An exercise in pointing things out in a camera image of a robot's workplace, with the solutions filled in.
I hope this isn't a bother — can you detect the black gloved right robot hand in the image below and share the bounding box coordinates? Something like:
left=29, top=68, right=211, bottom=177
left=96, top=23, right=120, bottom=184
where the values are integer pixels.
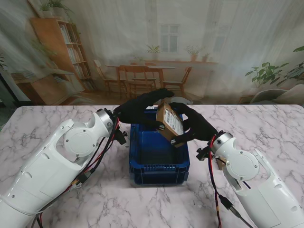
left=169, top=102, right=218, bottom=145

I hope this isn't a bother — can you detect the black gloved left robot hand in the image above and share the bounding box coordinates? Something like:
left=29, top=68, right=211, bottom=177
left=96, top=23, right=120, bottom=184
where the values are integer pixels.
left=113, top=88, right=175, bottom=131

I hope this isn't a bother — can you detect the cardboard package with white label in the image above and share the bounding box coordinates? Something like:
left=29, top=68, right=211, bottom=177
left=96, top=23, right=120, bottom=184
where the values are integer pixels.
left=155, top=101, right=188, bottom=148

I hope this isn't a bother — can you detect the plain brown cardboard package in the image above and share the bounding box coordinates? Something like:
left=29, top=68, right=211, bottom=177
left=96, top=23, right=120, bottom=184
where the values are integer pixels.
left=217, top=155, right=228, bottom=171

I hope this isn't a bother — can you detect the blue plastic turnover box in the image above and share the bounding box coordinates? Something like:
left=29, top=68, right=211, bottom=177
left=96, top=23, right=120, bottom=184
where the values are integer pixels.
left=129, top=105, right=190, bottom=185

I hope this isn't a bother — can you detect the printed room scene backdrop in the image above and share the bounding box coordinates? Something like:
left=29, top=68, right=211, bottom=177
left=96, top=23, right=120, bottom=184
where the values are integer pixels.
left=0, top=0, right=304, bottom=106

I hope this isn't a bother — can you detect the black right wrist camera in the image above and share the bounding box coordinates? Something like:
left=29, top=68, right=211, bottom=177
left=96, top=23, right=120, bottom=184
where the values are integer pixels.
left=196, top=146, right=212, bottom=162

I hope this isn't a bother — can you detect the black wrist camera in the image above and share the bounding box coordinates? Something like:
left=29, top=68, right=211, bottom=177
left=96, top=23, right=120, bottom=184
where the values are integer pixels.
left=196, top=146, right=212, bottom=162
left=115, top=129, right=128, bottom=145

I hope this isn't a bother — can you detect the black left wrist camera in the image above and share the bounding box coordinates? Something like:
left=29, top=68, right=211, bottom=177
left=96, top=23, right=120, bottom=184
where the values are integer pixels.
left=115, top=129, right=128, bottom=145

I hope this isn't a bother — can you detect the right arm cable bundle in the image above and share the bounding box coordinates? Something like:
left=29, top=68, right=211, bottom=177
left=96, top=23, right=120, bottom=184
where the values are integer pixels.
left=206, top=135, right=252, bottom=228

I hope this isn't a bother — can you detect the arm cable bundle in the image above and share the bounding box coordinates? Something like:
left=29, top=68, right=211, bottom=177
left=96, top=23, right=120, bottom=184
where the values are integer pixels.
left=30, top=114, right=119, bottom=228
left=206, top=135, right=252, bottom=228

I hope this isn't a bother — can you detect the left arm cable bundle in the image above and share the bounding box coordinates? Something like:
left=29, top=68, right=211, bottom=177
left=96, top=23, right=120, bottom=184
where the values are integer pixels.
left=30, top=114, right=119, bottom=228

